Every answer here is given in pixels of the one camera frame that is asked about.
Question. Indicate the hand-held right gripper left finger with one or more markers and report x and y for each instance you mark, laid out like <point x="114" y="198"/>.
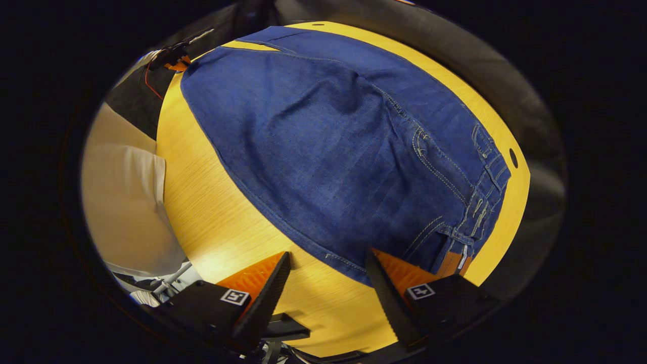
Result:
<point x="270" y="298"/>

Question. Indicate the blue denim jeans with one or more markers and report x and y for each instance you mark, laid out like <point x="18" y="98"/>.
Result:
<point x="328" y="151"/>

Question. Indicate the white metal frame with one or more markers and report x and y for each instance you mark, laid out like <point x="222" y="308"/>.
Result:
<point x="172" y="283"/>

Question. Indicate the person's beige clothing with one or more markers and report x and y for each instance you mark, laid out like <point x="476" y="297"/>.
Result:
<point x="126" y="202"/>

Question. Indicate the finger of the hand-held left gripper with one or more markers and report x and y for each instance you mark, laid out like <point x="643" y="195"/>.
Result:
<point x="179" y="64"/>

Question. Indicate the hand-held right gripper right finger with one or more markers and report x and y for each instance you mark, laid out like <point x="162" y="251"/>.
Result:
<point x="386" y="303"/>

